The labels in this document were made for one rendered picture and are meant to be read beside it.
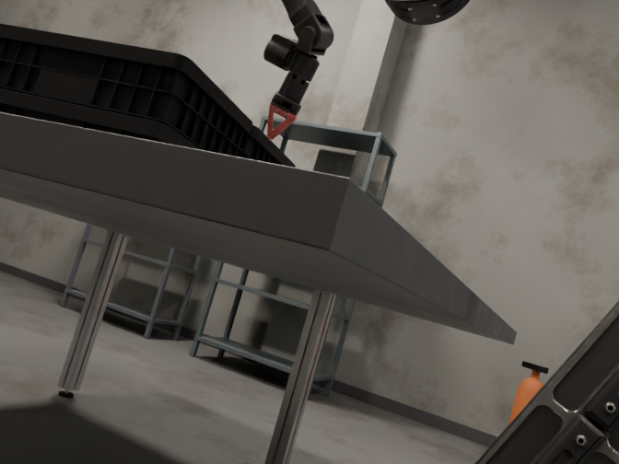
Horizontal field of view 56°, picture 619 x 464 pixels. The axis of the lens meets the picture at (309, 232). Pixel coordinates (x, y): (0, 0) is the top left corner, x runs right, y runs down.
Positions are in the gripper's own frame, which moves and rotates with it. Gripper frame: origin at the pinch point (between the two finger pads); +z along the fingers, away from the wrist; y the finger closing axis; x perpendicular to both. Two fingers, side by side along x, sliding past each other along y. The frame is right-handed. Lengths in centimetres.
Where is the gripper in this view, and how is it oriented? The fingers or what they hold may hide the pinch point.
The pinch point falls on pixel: (271, 133)
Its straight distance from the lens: 139.6
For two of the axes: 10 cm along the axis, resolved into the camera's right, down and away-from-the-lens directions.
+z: -4.6, 8.6, 2.3
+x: 8.9, 4.3, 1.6
